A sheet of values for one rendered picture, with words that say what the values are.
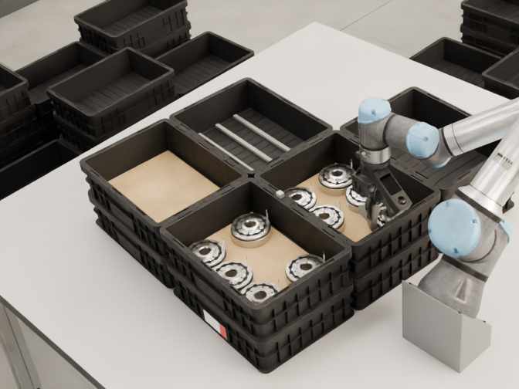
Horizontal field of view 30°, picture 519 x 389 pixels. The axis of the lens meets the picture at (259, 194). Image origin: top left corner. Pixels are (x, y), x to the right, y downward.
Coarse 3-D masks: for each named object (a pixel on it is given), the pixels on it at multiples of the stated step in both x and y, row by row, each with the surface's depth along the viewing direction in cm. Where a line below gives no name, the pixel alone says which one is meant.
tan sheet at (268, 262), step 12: (228, 228) 253; (216, 240) 250; (228, 240) 250; (276, 240) 248; (288, 240) 247; (228, 252) 246; (240, 252) 245; (252, 252) 245; (264, 252) 244; (276, 252) 244; (288, 252) 244; (300, 252) 243; (252, 264) 242; (264, 264) 241; (276, 264) 241; (264, 276) 238; (276, 276) 237
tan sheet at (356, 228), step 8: (304, 184) 264; (312, 184) 264; (320, 192) 261; (320, 200) 259; (328, 200) 258; (336, 200) 258; (344, 200) 258; (344, 208) 255; (344, 216) 252; (352, 216) 252; (360, 216) 252; (352, 224) 250; (360, 224) 249; (344, 232) 247; (352, 232) 247; (360, 232) 247; (368, 232) 246; (352, 240) 245
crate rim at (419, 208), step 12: (336, 132) 265; (312, 144) 262; (288, 156) 259; (264, 168) 255; (396, 168) 250; (264, 180) 251; (420, 180) 245; (420, 204) 238; (432, 204) 240; (312, 216) 238; (396, 216) 235; (408, 216) 236; (384, 228) 232; (396, 228) 235; (348, 240) 230; (360, 240) 230; (372, 240) 231
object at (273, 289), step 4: (252, 284) 231; (256, 284) 231; (260, 284) 231; (264, 284) 231; (268, 284) 231; (272, 284) 231; (244, 288) 230; (248, 288) 230; (252, 288) 230; (256, 288) 230; (264, 288) 230; (268, 288) 230; (272, 288) 230; (276, 288) 229; (244, 292) 229; (248, 292) 229; (272, 292) 229; (276, 292) 229; (248, 296) 228; (256, 304) 226
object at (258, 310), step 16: (224, 192) 249; (272, 192) 247; (192, 208) 245; (288, 208) 242; (320, 224) 236; (176, 240) 236; (336, 240) 230; (192, 256) 231; (336, 256) 226; (208, 272) 226; (320, 272) 223; (224, 288) 223; (288, 288) 219; (304, 288) 222; (240, 304) 219; (272, 304) 217
